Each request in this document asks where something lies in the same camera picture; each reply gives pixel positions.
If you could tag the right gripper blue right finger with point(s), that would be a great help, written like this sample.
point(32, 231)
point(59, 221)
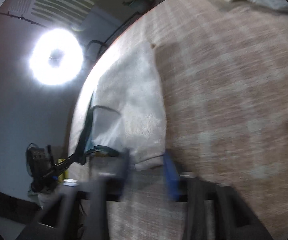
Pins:
point(174, 182)

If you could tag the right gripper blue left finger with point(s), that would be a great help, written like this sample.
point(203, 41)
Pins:
point(110, 174)

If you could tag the green white printed t-shirt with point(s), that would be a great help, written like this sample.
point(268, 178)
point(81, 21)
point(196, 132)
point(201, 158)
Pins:
point(121, 106)

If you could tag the black metal clothes rack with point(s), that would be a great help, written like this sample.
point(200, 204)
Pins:
point(106, 21)

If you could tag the plaid bed blanket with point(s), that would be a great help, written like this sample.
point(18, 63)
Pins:
point(224, 74)

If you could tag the green striped hanging cloth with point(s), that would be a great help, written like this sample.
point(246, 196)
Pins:
point(48, 12)

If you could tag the potted plant in teal pot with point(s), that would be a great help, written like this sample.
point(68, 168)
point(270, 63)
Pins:
point(140, 6)

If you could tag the bright ring light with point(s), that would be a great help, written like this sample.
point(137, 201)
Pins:
point(57, 57)

